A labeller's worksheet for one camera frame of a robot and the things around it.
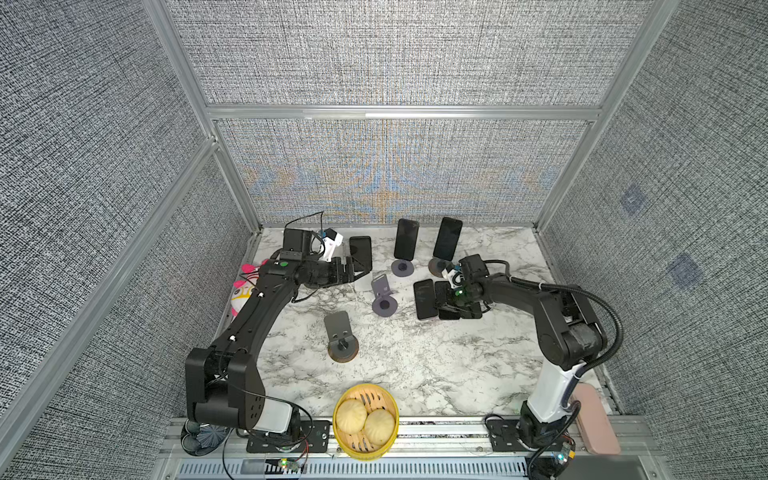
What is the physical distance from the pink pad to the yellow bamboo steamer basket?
0.46 meters

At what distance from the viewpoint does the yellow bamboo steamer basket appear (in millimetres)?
700

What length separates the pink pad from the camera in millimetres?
716
